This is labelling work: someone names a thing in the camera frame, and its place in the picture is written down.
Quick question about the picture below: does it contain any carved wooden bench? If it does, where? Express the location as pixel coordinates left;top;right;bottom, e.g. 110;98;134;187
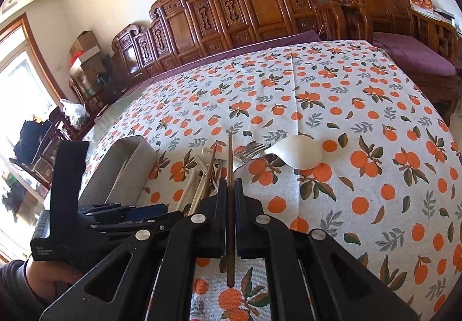
111;0;372;85

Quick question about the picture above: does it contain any metal utensil tray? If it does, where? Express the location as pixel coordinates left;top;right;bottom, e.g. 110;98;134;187
77;136;159;207

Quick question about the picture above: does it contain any pile of cutlery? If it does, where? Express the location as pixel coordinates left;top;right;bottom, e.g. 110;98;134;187
182;147;221;201

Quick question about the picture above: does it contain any red wall calendar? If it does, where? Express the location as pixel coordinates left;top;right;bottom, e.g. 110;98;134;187
406;0;436;15

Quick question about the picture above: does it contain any clear plastic bag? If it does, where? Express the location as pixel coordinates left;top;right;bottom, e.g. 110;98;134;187
59;99;90;127

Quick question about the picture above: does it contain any dark brown chopstick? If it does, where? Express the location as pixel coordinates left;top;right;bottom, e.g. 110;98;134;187
226;130;236;288

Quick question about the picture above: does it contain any white plastic spoon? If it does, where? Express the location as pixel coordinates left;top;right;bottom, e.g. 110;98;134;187
265;133;324;169

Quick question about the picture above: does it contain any dark wooden dining chair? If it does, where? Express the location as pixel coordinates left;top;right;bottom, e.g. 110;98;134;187
10;108;84;192

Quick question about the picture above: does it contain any reddish brown chopstick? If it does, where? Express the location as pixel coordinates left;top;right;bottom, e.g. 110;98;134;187
200;141;219;197

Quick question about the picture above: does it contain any orange print tablecloth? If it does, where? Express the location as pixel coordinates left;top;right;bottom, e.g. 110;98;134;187
87;39;462;321

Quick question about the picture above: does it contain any cardboard box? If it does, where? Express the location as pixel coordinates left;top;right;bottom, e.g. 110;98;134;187
69;30;102;59

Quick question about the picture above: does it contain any person's left forearm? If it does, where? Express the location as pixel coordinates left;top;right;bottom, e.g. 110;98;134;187
0;259;35;321

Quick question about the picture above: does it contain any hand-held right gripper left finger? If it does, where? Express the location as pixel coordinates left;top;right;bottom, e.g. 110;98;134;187
39;178;232;321

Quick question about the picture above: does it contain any purple armchair cushion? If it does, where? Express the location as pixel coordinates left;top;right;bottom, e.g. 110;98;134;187
372;32;457;83

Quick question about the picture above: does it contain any metal fork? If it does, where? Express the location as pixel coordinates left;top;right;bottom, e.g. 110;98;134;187
232;148;266;173
236;141;268;159

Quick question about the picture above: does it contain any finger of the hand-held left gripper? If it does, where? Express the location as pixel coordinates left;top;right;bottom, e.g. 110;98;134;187
77;203;169;223
88;212;185;237

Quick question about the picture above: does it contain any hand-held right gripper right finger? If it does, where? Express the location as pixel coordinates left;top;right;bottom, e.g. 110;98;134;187
234;178;421;321

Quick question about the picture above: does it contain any person's left hand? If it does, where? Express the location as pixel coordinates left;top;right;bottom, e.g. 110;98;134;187
25;260;86;302

